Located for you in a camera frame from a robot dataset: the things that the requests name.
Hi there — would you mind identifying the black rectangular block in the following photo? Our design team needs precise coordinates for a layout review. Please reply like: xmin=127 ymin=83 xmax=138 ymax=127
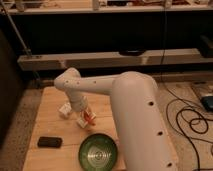
xmin=37 ymin=137 xmax=63 ymax=148

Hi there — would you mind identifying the white wooden shelf unit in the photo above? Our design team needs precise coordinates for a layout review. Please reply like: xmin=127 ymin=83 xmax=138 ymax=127
xmin=0 ymin=5 xmax=213 ymax=82

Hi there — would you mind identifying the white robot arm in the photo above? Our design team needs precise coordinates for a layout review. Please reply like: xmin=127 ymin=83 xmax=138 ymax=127
xmin=54 ymin=68 xmax=178 ymax=171

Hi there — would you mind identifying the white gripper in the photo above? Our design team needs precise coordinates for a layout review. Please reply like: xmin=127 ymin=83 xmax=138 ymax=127
xmin=71 ymin=97 xmax=88 ymax=113

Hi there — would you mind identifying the metal pole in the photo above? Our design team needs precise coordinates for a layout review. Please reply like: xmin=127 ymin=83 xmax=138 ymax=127
xmin=0 ymin=0 xmax=42 ymax=88

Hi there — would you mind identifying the green glass bowl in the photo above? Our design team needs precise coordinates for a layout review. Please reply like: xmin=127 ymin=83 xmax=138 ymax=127
xmin=78 ymin=133 xmax=118 ymax=171

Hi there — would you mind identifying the black object on shelf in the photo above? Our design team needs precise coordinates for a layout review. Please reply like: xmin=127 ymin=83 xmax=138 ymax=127
xmin=119 ymin=49 xmax=146 ymax=56

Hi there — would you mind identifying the orange red pepper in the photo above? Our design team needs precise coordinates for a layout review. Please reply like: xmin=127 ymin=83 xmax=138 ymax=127
xmin=84 ymin=111 xmax=95 ymax=126

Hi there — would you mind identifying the blue device on floor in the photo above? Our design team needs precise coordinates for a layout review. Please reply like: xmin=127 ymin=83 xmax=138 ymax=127
xmin=201 ymin=96 xmax=213 ymax=112

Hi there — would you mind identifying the white plastic bottle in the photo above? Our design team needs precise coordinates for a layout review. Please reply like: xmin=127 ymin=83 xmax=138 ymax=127
xmin=59 ymin=102 xmax=72 ymax=119

